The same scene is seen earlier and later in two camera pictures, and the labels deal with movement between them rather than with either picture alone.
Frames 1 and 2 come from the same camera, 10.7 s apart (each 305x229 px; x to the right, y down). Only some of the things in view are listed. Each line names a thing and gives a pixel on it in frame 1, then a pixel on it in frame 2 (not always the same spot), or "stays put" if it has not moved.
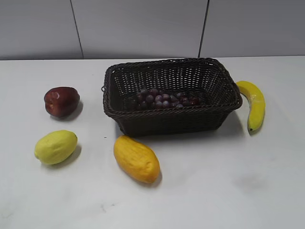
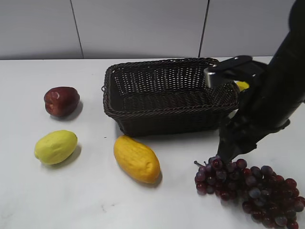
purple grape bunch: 152,98 -> 265,196
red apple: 62,101 stays put
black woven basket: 208,78 stays put
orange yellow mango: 137,158 stays put
